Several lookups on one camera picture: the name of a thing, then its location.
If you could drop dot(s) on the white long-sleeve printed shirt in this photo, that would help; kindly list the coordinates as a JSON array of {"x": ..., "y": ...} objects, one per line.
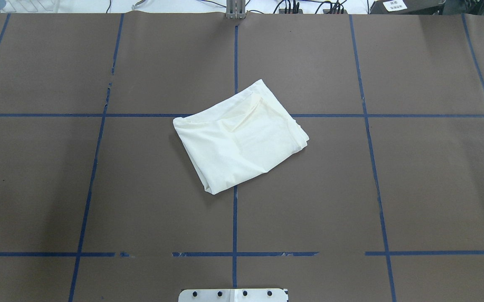
[{"x": 240, "y": 138}]

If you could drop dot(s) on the aluminium frame post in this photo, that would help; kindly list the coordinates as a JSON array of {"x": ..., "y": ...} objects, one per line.
[{"x": 236, "y": 9}]

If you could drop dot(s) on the black power adapter box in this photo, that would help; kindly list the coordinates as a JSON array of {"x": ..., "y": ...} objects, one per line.
[{"x": 406, "y": 7}]

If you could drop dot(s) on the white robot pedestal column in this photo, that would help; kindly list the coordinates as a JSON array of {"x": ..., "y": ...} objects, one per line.
[{"x": 234, "y": 295}]

